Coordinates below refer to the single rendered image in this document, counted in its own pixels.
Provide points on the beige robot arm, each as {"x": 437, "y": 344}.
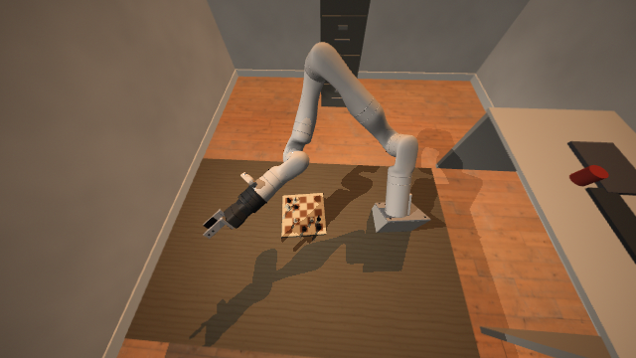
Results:
{"x": 323, "y": 63}

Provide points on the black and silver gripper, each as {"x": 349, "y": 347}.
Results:
{"x": 249, "y": 201}

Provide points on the chessboard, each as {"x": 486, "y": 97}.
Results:
{"x": 309, "y": 205}

